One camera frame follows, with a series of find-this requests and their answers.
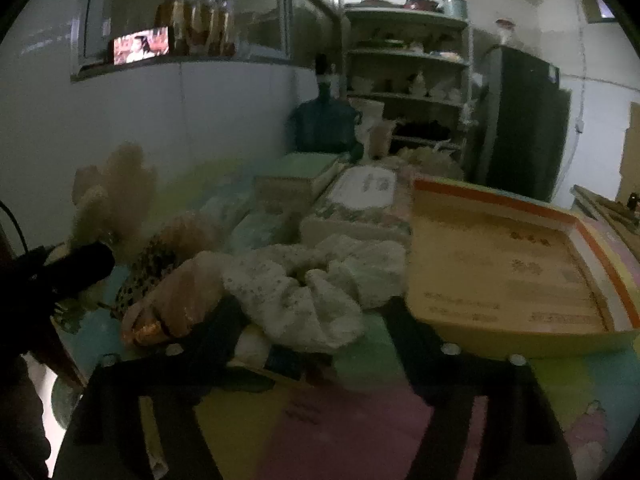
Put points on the white floral scrunchie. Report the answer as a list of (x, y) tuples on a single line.
[(312, 299)]

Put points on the black refrigerator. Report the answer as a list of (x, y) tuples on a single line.
[(523, 124)]

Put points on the teal enamel pot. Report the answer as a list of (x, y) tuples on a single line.
[(454, 9)]

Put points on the leopard print soft pouch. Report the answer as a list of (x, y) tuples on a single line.
[(160, 255)]

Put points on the yellow shallow cardboard tray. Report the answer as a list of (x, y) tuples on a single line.
[(499, 274)]

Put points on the green cardboard box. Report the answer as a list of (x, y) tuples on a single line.
[(295, 181)]

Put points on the orange glitter soft item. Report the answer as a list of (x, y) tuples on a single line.
[(183, 299)]

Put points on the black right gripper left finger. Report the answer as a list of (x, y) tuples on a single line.
[(128, 406)]

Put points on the amber glass jar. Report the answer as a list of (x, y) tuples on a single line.
[(170, 14)]

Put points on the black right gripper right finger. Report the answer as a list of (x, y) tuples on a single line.
[(490, 420)]

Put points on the beige fluffy plush toy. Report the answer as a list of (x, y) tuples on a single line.
[(112, 201)]

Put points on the floral tissue box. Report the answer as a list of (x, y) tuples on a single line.
[(364, 202)]

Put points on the colourful striped foam mat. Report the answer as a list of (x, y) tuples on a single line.
[(328, 431)]

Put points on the metal storage shelf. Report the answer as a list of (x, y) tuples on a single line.
[(418, 65)]

